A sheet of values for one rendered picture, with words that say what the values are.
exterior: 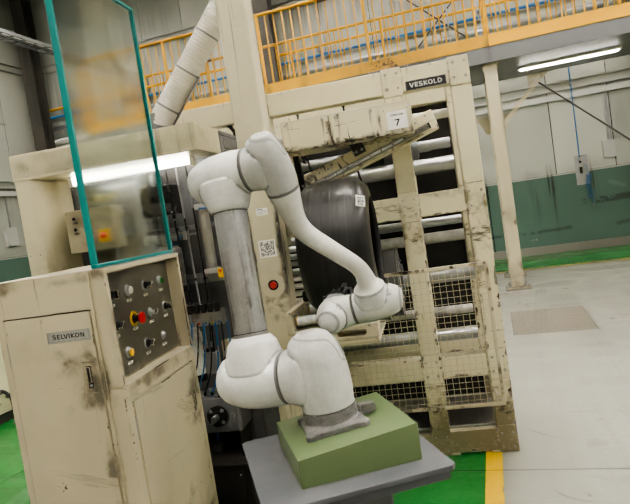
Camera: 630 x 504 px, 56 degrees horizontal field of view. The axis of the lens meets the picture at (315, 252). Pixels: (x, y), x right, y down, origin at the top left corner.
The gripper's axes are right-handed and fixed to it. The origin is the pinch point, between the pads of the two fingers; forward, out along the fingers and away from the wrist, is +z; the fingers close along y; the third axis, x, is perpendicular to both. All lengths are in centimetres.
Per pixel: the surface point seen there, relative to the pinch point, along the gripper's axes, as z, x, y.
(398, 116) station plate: 55, -62, -28
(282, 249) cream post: 23.2, -14.5, 27.4
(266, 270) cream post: 21.6, -6.6, 35.7
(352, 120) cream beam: 55, -64, -8
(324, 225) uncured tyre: 5.3, -24.7, 4.4
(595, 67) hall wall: 938, -101, -359
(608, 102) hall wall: 928, -37, -373
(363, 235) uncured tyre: 5.7, -18.6, -10.0
